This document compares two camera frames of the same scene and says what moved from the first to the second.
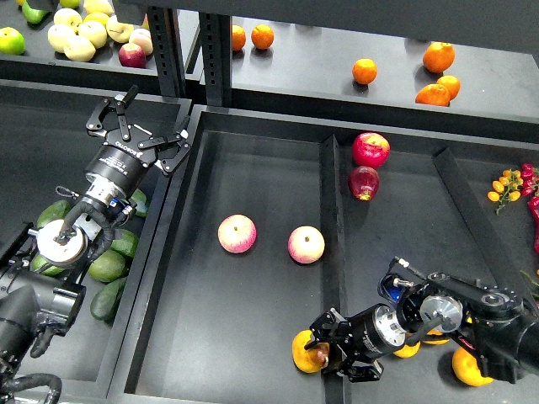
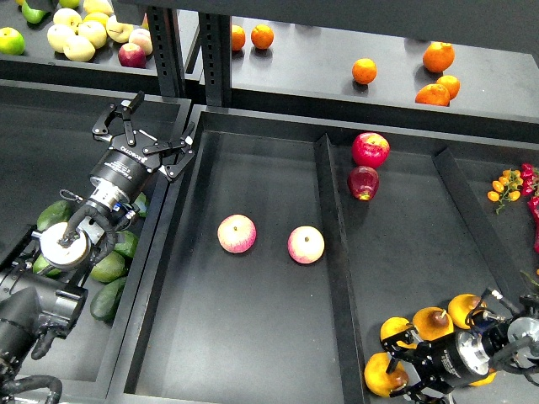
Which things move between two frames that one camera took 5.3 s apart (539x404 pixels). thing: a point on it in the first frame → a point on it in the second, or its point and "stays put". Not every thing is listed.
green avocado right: [127, 243] stays put
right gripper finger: [362, 370] → [423, 392]
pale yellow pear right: [119, 31] stays put
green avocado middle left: [38, 261] stays put
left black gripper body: [119, 165] stays put
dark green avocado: [106, 301] stays put
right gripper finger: [330, 327] → [397, 352]
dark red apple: [363, 183] stays put
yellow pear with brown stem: [311, 360] → [378, 380]
